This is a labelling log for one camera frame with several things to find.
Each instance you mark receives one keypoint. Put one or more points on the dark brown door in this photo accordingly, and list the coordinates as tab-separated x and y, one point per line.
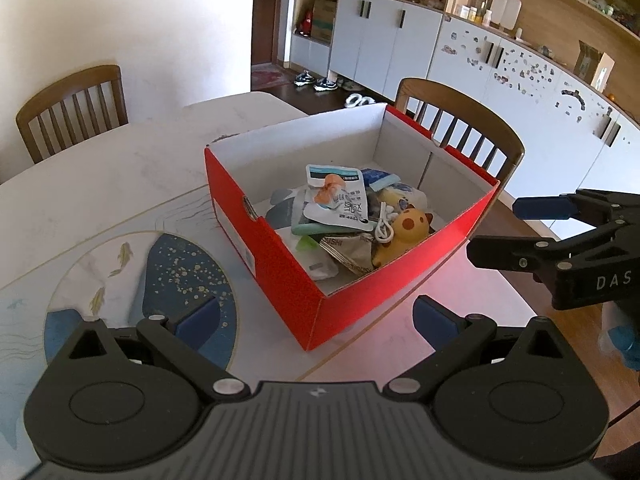
265	20

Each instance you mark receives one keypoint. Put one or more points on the pale yellow packet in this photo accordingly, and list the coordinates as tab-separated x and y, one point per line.
400	195

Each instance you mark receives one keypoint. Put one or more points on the white pouch with orange print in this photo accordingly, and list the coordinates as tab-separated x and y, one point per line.
345	200

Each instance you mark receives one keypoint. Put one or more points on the patterned door rug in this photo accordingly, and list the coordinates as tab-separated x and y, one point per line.
270	76

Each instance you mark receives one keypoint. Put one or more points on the cardboard carton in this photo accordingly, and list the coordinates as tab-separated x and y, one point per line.
324	21

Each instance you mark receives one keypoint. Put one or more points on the white marble desktop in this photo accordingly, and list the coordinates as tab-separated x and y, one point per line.
125	170

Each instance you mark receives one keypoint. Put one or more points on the mint green plastic stick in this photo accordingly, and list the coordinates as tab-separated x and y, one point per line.
310	229

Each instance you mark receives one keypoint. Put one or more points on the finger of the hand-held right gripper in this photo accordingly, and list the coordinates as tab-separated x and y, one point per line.
540	207
500	252

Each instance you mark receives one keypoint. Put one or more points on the red toy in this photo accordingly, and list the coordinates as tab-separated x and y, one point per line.
306	24

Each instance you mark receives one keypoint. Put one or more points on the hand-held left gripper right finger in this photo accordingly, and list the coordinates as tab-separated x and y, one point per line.
435	322

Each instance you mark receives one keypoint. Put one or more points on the dark sneaker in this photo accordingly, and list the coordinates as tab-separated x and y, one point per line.
303	79
324	85

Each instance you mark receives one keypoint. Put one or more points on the white storage canisters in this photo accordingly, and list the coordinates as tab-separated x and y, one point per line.
507	10

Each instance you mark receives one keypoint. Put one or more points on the yellow plush toy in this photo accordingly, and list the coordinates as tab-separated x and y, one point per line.
405	235

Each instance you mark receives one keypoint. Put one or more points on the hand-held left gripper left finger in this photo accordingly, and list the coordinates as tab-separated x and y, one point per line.
200	320

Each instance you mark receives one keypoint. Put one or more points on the blue white fish table mat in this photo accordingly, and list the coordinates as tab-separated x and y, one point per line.
190	270

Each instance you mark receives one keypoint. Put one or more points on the pair of grey slippers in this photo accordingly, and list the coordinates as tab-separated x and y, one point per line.
346	84

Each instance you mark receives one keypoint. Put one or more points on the wooden slat-back chair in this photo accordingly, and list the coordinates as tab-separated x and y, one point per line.
70	95
450	100

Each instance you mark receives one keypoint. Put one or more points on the white slipper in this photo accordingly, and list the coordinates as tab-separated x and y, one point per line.
352	101
367	100

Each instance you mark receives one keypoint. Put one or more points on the silver foil bag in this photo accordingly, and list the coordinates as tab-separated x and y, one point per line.
350	255

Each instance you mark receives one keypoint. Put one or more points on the red cardboard box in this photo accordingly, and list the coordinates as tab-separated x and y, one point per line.
360	310

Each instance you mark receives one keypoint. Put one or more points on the open brown cardboard box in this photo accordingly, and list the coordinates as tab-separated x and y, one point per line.
592	65

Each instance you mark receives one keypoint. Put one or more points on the white wall cabinet unit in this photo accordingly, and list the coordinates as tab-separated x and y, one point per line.
390	45

